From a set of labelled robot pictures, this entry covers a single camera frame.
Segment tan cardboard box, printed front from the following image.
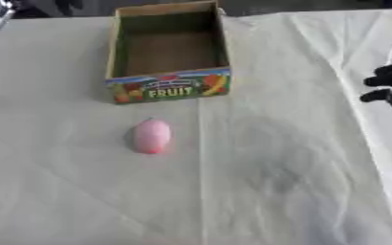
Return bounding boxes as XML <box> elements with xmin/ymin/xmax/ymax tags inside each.
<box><xmin>103</xmin><ymin>0</ymin><xmax>233</xmax><ymax>105</ymax></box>

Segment pink toy fruit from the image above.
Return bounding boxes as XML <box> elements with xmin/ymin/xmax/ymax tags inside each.
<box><xmin>130</xmin><ymin>117</ymin><xmax>173</xmax><ymax>155</ymax></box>

